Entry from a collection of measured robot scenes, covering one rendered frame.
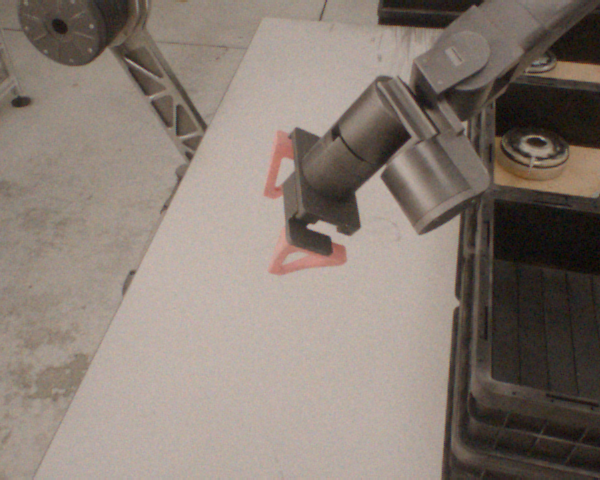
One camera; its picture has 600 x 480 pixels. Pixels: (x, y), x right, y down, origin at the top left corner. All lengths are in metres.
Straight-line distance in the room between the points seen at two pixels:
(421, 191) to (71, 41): 1.01
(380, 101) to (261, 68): 1.05
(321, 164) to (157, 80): 1.05
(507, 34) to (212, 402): 0.57
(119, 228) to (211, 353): 1.34
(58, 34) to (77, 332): 0.88
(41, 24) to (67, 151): 1.28
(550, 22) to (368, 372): 0.51
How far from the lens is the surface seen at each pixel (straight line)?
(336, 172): 0.53
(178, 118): 1.60
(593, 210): 0.82
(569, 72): 1.34
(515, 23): 0.54
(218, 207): 1.11
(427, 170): 0.48
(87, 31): 1.35
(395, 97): 0.51
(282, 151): 0.61
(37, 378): 1.84
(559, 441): 0.68
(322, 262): 0.56
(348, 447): 0.81
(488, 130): 0.92
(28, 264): 2.16
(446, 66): 0.51
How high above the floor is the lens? 1.41
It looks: 43 degrees down
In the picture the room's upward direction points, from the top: straight up
